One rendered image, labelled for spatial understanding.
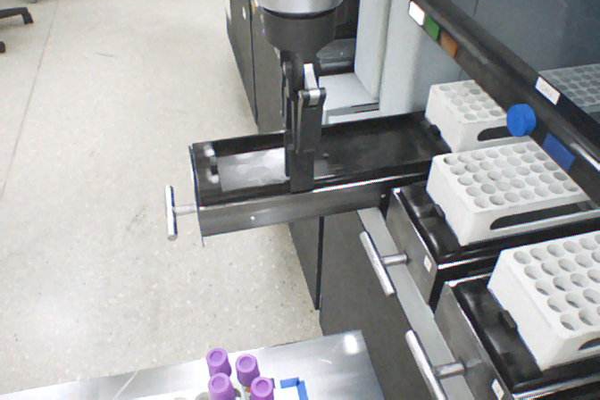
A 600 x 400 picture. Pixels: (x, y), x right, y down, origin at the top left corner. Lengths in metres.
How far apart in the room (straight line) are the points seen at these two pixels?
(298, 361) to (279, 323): 1.00
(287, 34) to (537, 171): 0.34
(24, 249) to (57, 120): 0.75
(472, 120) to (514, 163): 0.08
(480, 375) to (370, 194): 0.26
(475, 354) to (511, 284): 0.08
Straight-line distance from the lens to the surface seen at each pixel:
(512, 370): 0.52
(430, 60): 0.78
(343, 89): 0.99
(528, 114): 0.50
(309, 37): 0.51
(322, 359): 0.49
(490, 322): 0.55
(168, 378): 0.49
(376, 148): 0.73
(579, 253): 0.57
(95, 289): 1.66
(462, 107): 0.74
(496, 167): 0.64
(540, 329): 0.52
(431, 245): 0.60
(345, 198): 0.68
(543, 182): 0.64
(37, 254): 1.83
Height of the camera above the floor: 1.25
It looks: 41 degrees down
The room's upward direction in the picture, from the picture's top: straight up
